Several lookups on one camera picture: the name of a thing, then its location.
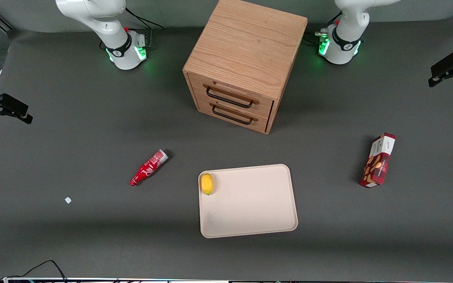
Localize red soda bottle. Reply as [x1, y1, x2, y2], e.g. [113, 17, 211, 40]
[129, 149, 169, 187]

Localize beige rectangular tray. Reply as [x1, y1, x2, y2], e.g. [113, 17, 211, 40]
[198, 164, 298, 239]

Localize wooden drawer cabinet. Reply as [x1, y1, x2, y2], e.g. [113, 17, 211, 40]
[182, 0, 308, 135]

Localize red cookie box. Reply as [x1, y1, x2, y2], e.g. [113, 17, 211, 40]
[359, 133, 396, 188]

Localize yellow lemon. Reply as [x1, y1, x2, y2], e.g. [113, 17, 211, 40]
[201, 173, 214, 195]

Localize black floor cable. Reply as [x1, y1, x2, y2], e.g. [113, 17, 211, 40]
[0, 260, 68, 282]

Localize black arm base cable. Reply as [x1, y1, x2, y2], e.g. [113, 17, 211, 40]
[124, 7, 164, 30]

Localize wooden drawer with black handle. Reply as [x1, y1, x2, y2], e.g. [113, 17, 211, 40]
[196, 98, 271, 132]
[188, 72, 275, 119]

